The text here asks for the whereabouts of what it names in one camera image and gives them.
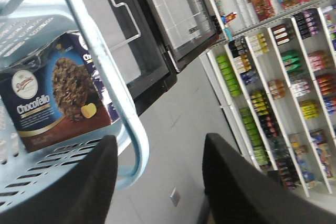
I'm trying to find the white store shelving unit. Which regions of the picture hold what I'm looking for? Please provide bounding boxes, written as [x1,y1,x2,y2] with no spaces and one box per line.
[206,0,335,199]

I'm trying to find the light blue plastic basket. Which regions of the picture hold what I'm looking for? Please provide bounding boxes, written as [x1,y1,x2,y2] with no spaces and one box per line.
[1,0,149,223]

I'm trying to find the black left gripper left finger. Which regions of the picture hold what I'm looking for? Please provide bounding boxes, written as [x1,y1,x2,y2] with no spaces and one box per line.
[56,135,118,223]

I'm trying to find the Chocofello cookie box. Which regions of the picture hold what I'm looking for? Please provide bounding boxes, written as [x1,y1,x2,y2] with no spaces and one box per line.
[1,31,119,152]

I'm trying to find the far white chest freezer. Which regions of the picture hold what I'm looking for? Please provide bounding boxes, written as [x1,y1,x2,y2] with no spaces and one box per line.
[146,0,219,72]

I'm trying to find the steel floor outlet plate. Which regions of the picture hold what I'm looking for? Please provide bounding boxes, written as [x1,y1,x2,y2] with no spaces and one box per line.
[170,187,181,207]

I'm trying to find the white chest freezer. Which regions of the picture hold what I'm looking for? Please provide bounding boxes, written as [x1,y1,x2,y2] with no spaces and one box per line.
[94,0,176,115]
[146,0,219,72]

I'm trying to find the near white chest freezer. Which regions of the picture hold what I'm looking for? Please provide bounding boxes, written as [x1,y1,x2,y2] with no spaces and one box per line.
[94,0,176,115]

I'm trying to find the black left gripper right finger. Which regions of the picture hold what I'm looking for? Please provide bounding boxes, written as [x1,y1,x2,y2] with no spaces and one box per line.
[202,133,335,223]

